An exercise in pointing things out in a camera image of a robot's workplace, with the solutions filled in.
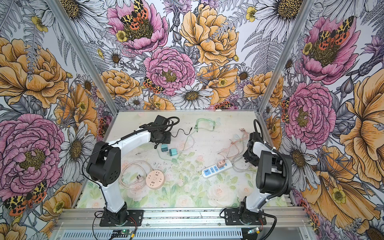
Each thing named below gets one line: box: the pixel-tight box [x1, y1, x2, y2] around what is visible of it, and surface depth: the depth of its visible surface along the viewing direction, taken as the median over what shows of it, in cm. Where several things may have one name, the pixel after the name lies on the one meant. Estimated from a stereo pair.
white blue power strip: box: [201, 159, 233, 179], surface depth 89 cm
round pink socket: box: [145, 169, 165, 190], surface depth 86 cm
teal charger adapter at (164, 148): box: [161, 144, 169, 152], surface depth 100 cm
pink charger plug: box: [217, 160, 226, 168], surface depth 87 cm
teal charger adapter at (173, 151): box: [169, 148, 178, 157], surface depth 99 cm
